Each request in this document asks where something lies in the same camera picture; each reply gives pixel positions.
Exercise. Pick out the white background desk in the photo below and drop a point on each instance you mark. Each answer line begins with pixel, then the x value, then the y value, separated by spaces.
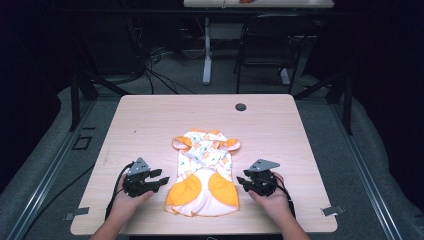
pixel 206 50

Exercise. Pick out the person's left hand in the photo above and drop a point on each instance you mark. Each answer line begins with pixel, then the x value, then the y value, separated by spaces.
pixel 128 205

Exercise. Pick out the black chair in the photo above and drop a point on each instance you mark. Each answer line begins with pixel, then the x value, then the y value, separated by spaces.
pixel 266 36

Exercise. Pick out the orange and white baby garment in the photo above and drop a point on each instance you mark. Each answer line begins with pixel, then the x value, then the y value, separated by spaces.
pixel 203 173

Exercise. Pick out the person's right hand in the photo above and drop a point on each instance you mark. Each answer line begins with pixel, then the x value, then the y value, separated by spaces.
pixel 272 203

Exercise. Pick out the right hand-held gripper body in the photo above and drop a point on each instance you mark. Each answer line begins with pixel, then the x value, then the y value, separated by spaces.
pixel 264 180

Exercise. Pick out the black metal stand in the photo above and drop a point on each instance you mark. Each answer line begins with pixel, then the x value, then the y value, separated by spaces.
pixel 80 90
pixel 340 90

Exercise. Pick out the black rectangular floor frame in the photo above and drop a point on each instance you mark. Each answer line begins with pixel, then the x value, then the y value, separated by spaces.
pixel 82 142

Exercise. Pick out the aluminium floor rail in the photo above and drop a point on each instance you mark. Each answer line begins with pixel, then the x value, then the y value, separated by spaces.
pixel 46 173
pixel 363 173

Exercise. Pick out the grey tape strip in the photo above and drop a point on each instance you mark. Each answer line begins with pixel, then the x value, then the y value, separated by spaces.
pixel 332 210
pixel 78 212

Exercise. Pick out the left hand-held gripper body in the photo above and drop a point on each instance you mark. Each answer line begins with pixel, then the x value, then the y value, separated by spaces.
pixel 137 180

